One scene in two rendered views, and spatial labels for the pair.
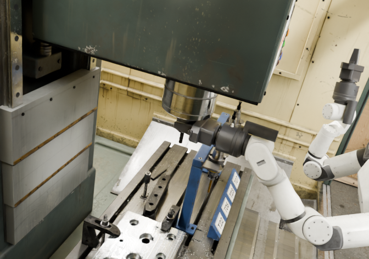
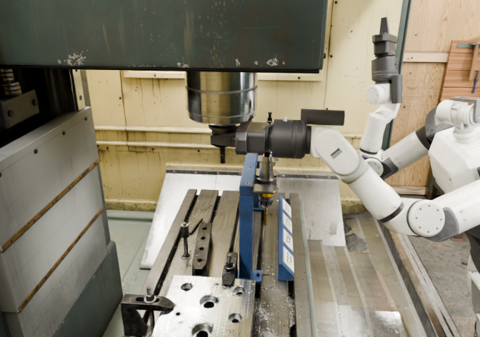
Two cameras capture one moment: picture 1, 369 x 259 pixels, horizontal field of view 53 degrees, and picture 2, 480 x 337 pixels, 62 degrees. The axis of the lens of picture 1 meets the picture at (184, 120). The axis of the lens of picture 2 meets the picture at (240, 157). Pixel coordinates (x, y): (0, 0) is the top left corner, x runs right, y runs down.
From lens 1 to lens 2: 0.26 m
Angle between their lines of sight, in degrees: 8
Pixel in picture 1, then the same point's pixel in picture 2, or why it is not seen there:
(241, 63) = (286, 20)
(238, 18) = not seen: outside the picture
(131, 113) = (138, 170)
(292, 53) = not seen: hidden behind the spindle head
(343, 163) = (404, 150)
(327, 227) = (437, 211)
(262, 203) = (320, 228)
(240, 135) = (299, 128)
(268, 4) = not seen: outside the picture
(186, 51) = (209, 23)
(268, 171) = (348, 161)
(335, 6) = not seen: outside the picture
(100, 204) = (131, 286)
